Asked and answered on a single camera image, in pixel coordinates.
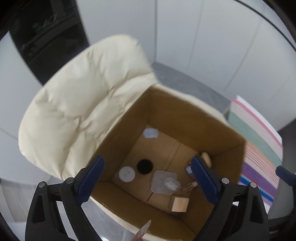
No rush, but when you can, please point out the translucent grey plastic case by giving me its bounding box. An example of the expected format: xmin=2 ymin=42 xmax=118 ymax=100
xmin=142 ymin=128 xmax=159 ymax=139

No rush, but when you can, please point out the pink blue labelled tube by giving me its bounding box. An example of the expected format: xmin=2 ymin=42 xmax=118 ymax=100
xmin=185 ymin=164 xmax=196 ymax=180

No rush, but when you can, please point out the clear small glass bottle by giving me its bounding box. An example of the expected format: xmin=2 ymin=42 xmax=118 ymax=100
xmin=180 ymin=181 xmax=198 ymax=193

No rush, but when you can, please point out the striped colourful blanket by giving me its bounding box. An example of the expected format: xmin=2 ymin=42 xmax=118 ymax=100
xmin=227 ymin=99 xmax=284 ymax=208

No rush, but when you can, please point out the beige oval wooden item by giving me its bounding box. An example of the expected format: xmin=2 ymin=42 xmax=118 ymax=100
xmin=201 ymin=152 xmax=212 ymax=168

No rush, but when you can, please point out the small wooden cube box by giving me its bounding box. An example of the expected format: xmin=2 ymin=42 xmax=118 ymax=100
xmin=170 ymin=196 xmax=189 ymax=212

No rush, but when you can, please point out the square white plastic container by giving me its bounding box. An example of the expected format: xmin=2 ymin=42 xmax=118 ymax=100
xmin=151 ymin=170 xmax=178 ymax=195

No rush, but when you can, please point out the brown cardboard box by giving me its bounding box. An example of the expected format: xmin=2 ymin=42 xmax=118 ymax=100
xmin=91 ymin=87 xmax=246 ymax=240

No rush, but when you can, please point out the cream padded chair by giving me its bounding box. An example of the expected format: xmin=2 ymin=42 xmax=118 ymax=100
xmin=17 ymin=34 xmax=230 ymax=241

